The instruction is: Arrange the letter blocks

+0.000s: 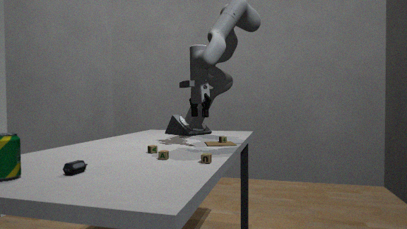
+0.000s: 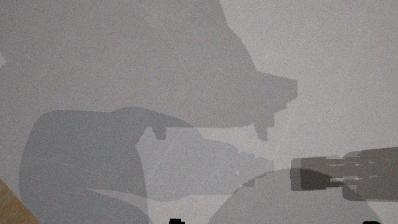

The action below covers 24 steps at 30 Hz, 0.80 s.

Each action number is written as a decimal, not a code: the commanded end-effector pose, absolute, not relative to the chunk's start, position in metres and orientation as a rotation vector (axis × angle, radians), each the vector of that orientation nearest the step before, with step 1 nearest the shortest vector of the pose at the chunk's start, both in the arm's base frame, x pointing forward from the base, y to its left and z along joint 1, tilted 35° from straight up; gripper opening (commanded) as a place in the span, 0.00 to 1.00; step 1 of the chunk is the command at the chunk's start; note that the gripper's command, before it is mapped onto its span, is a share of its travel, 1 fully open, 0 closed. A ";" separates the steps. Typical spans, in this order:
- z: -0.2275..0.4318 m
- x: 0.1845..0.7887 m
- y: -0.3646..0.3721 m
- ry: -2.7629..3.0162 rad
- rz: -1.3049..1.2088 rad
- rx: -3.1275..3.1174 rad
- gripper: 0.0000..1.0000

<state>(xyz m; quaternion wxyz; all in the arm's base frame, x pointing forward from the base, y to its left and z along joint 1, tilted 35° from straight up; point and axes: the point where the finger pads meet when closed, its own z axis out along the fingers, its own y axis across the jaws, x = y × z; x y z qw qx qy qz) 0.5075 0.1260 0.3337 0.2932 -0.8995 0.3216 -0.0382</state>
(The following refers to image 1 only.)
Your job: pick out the tan square mat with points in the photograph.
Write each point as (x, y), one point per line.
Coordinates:
(217, 143)

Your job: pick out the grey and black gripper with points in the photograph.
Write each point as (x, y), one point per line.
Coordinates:
(200, 94)

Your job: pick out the green and yellow striped drink can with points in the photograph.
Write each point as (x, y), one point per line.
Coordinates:
(10, 166)

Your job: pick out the tan letter block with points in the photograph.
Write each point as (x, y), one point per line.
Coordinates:
(206, 158)
(152, 149)
(163, 155)

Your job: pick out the small tan block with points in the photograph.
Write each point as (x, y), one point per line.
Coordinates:
(222, 139)

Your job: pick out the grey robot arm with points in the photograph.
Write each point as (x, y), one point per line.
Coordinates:
(223, 42)

